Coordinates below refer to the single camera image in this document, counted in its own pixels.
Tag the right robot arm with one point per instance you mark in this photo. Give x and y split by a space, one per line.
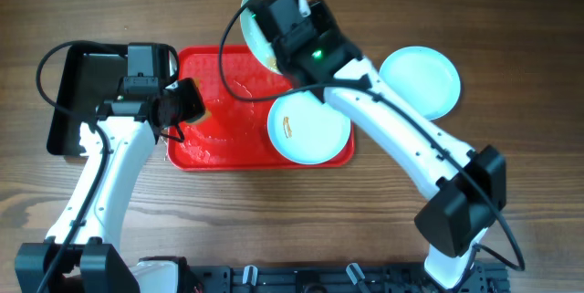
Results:
465 190

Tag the black water tray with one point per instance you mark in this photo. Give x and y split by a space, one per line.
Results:
90 75

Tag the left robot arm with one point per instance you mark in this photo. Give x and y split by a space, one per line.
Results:
80 250

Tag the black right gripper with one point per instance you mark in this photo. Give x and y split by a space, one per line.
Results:
320 13

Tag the red serving tray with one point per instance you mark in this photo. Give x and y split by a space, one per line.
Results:
235 137

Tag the white plate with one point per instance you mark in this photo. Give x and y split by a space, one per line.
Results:
305 130
425 78
257 42

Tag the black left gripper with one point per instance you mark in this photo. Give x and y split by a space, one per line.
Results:
193 106

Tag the white plate top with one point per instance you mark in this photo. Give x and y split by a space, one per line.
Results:
257 42

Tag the orange and green sponge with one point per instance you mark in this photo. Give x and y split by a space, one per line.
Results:
203 116

